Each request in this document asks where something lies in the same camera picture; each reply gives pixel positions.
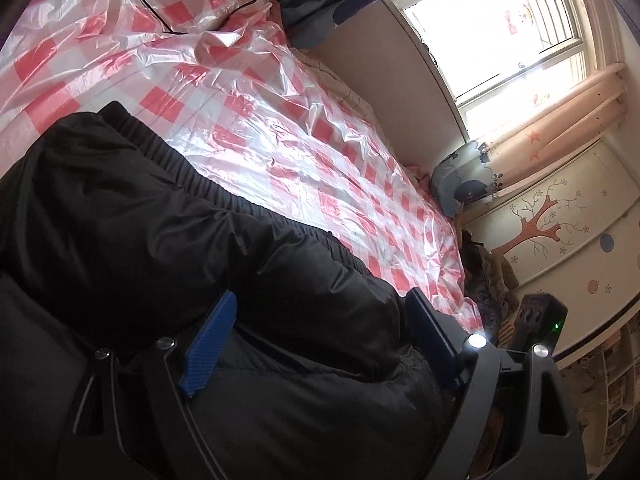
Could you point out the red white checkered plastic sheet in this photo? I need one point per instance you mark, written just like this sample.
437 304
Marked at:
250 85

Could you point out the blue grey patterned quilt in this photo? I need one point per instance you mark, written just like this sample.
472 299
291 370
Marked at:
310 10

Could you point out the pile of dark clothes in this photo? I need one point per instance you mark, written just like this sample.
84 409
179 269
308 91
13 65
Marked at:
487 280

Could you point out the white bookshelf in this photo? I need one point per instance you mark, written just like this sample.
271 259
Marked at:
615 400

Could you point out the pink star curtain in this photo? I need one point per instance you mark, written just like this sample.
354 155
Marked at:
550 120

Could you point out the window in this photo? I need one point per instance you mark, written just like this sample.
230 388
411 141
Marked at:
475 25

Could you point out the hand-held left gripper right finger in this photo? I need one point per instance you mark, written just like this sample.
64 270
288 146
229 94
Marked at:
431 332

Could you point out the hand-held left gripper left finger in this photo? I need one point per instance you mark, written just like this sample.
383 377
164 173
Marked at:
210 345

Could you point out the black puffer jacket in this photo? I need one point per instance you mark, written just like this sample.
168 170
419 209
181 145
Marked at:
150 235

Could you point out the blue grey patterned pillow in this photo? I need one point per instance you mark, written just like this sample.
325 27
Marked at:
460 180

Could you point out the wardrobe with tree decal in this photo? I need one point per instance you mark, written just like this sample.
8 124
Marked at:
575 260

